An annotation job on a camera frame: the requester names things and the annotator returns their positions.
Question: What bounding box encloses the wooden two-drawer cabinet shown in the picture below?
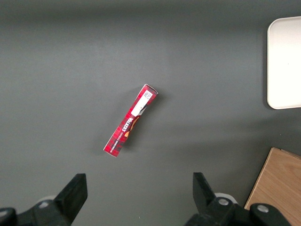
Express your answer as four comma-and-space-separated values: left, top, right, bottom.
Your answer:
244, 147, 301, 226

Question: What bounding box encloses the red tartan cookie box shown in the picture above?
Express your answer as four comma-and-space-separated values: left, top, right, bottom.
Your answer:
103, 83, 159, 158

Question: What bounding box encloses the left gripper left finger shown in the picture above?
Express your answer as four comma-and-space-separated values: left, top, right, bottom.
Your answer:
0, 173, 88, 226

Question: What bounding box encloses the beige plastic tray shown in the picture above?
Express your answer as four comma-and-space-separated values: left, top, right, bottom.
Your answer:
267, 16, 301, 110

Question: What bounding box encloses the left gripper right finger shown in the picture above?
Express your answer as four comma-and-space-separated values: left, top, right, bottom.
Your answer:
185, 172, 291, 226

